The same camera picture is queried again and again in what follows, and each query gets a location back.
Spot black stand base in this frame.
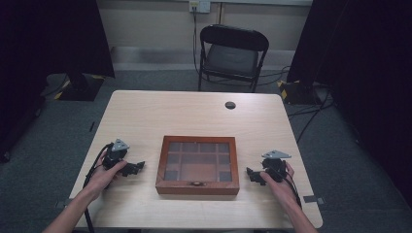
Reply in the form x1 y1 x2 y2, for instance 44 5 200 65
52 73 106 103
277 79 324 106

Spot person's right hand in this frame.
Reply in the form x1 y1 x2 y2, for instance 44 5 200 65
259 161 296 209

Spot black folding chair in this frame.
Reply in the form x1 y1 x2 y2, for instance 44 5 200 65
197 23 270 94

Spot black floor cables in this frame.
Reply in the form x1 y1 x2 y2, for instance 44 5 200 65
258 65 336 144

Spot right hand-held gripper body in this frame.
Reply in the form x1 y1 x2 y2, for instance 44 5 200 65
260 150 292 183

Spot white wall socket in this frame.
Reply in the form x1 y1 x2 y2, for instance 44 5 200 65
189 0 212 15

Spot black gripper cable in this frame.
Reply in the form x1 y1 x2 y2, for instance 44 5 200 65
83 143 115 233
268 165 303 210

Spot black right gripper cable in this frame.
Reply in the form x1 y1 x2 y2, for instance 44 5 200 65
268 165 303 210

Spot black wall socket cable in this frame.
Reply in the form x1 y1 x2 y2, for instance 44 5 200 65
191 5 201 76

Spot dark curtain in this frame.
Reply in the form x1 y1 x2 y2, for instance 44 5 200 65
286 0 412 210

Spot wooden box with glass lid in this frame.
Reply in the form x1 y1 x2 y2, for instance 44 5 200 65
154 135 241 196

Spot person's left hand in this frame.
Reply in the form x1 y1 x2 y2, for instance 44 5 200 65
85 150 128 199

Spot grey tape strip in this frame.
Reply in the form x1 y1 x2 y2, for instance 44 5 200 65
302 195 326 206
53 198 73 209

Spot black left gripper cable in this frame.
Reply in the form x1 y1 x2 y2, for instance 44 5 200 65
83 143 115 233

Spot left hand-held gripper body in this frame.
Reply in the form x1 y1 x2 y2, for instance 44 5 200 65
102 138 131 172

